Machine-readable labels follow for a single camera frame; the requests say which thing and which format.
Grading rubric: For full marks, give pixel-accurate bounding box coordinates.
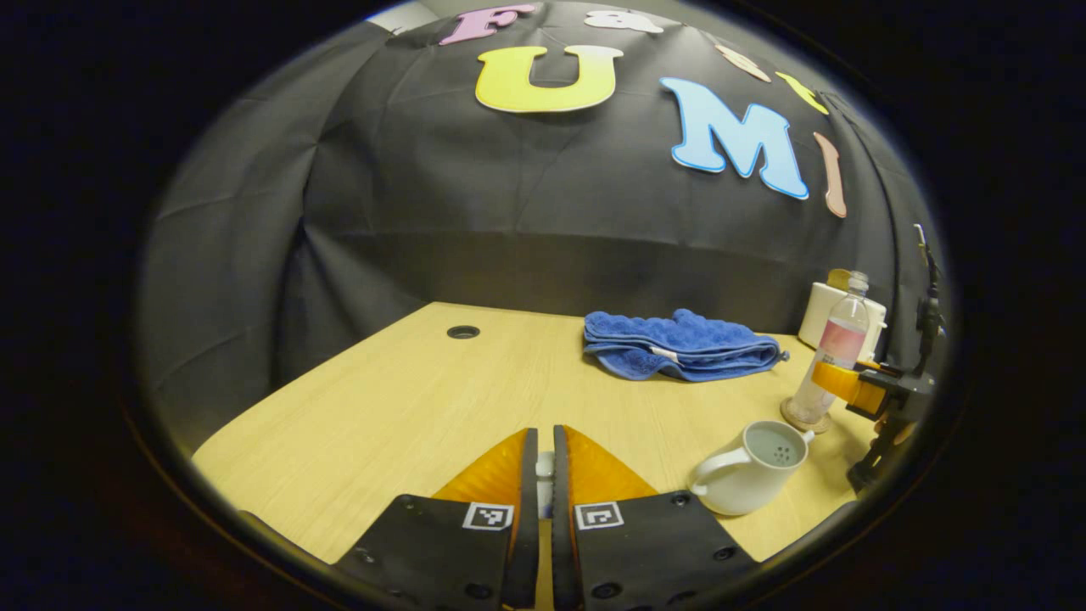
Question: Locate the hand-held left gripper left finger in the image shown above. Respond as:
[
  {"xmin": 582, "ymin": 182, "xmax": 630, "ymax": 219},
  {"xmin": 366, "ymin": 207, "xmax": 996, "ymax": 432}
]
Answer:
[{"xmin": 333, "ymin": 427, "xmax": 541, "ymax": 610}]

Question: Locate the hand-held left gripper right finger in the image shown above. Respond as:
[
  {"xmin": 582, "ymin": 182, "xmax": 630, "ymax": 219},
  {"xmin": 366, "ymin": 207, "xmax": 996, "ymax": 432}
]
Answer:
[{"xmin": 551, "ymin": 424, "xmax": 759, "ymax": 611}]

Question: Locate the blue folded towel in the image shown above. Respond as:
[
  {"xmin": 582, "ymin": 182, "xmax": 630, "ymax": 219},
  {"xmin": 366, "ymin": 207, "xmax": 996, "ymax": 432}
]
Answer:
[{"xmin": 583, "ymin": 309, "xmax": 790, "ymax": 383}]

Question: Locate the white ceramic teacup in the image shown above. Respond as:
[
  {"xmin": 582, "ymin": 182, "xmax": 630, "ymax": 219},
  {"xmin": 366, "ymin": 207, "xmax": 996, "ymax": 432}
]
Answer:
[{"xmin": 688, "ymin": 419, "xmax": 816, "ymax": 517}]

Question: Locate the round cork coaster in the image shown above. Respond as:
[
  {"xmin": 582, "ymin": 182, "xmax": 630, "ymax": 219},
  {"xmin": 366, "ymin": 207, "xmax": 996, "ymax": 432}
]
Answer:
[{"xmin": 780, "ymin": 397, "xmax": 833, "ymax": 434}]

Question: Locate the black backdrop cloth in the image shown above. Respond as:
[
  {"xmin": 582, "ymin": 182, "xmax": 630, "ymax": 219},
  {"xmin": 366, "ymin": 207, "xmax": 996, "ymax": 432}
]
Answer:
[{"xmin": 140, "ymin": 0, "xmax": 947, "ymax": 451}]

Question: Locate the white teacup lid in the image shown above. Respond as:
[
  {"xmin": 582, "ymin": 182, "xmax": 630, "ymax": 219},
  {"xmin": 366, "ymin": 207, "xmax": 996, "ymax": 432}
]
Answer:
[{"xmin": 536, "ymin": 451, "xmax": 557, "ymax": 520}]

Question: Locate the clear water bottle pink label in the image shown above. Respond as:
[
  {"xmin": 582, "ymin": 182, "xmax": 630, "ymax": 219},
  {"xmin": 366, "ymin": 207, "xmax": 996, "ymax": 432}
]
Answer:
[{"xmin": 789, "ymin": 271, "xmax": 871, "ymax": 425}]

